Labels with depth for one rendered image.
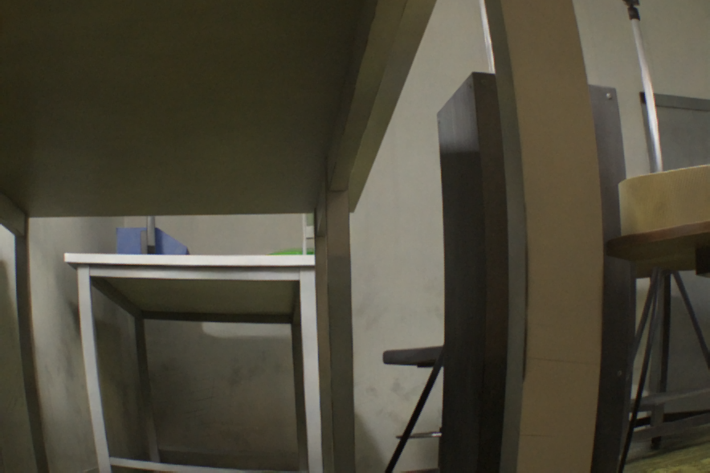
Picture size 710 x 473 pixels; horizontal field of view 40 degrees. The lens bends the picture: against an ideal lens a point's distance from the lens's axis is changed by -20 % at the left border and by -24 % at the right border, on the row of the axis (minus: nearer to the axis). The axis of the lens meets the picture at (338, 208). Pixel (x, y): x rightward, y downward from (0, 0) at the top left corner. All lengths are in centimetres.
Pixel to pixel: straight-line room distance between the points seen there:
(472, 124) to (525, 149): 106
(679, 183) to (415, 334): 500
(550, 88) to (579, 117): 2
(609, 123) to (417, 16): 35
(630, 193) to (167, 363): 502
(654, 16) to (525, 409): 639
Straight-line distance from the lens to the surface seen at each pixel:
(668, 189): 105
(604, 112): 159
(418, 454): 599
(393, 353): 455
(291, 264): 370
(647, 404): 435
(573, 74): 50
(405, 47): 152
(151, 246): 438
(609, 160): 157
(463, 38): 634
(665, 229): 103
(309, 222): 502
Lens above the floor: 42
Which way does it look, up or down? 10 degrees up
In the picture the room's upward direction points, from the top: 2 degrees counter-clockwise
